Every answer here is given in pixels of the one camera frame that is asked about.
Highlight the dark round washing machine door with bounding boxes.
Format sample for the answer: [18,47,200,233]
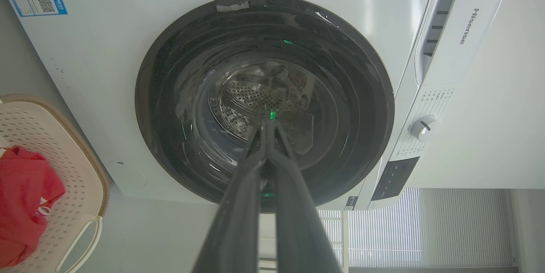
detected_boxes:
[135,0,395,213]

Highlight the white vertical window blinds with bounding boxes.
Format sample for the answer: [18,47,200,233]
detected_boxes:
[317,187,513,268]

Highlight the red garment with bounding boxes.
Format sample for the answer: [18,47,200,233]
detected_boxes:
[0,145,66,268]

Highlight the white Hisense washing machine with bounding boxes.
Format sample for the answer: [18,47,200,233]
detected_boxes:
[0,0,518,212]

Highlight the white detergent drawer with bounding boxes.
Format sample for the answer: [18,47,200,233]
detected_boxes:
[414,0,518,86]

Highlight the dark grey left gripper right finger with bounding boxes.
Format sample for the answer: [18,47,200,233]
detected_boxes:
[267,121,343,273]

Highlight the white washing machine dial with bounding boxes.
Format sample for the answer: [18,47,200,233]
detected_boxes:
[410,115,442,142]

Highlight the beige perforated laundry basket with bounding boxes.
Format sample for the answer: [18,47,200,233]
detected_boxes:
[0,94,111,273]

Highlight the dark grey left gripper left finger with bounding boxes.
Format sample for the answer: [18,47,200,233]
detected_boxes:
[192,121,268,273]

